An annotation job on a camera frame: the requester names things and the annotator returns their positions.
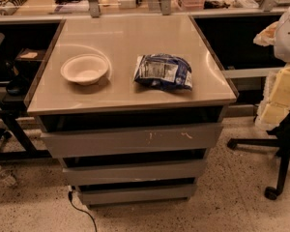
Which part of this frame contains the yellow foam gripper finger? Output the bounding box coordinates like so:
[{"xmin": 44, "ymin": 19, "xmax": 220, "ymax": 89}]
[{"xmin": 254, "ymin": 21, "xmax": 290, "ymax": 130}]

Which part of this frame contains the grey top drawer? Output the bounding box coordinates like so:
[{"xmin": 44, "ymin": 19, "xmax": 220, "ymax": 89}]
[{"xmin": 42, "ymin": 123, "xmax": 222, "ymax": 159}]

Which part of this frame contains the grey drawer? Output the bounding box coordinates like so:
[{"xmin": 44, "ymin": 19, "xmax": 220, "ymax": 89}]
[
  {"xmin": 78, "ymin": 184, "xmax": 196, "ymax": 206},
  {"xmin": 42, "ymin": 123, "xmax": 222, "ymax": 159},
  {"xmin": 63, "ymin": 159, "xmax": 206, "ymax": 186}
]

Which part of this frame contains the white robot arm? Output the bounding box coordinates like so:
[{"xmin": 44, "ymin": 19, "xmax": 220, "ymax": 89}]
[{"xmin": 253, "ymin": 7, "xmax": 290, "ymax": 131}]

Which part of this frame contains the grey drawer cabinet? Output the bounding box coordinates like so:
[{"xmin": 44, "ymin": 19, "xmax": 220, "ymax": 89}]
[{"xmin": 27, "ymin": 15, "xmax": 237, "ymax": 194}]

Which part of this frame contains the grey bottom drawer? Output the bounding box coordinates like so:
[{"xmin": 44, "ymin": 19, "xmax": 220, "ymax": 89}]
[{"xmin": 78, "ymin": 184, "xmax": 196, "ymax": 206}]

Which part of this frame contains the grey middle drawer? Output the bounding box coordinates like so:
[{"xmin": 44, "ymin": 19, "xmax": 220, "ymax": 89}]
[{"xmin": 63, "ymin": 159, "xmax": 206, "ymax": 186}]

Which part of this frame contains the black office chair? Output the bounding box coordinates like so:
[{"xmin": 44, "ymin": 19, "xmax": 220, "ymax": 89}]
[{"xmin": 227, "ymin": 112, "xmax": 290, "ymax": 200}]

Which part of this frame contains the blue chip bag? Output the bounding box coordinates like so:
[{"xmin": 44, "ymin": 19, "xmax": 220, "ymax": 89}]
[{"xmin": 133, "ymin": 53, "xmax": 192, "ymax": 91}]

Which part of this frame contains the white paper bowl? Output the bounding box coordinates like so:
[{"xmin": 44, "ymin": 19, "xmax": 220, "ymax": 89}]
[{"xmin": 60, "ymin": 54, "xmax": 109, "ymax": 86}]

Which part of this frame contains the clear plastic bottle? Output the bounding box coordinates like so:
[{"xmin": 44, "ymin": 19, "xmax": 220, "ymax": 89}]
[{"xmin": 0, "ymin": 165, "xmax": 17, "ymax": 188}]

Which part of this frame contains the black power cable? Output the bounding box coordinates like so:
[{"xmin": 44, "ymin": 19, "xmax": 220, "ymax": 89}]
[{"xmin": 67, "ymin": 190, "xmax": 99, "ymax": 232}]

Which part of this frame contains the black left desk frame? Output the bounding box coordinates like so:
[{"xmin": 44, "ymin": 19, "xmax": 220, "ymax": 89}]
[{"xmin": 0, "ymin": 32, "xmax": 52, "ymax": 162}]

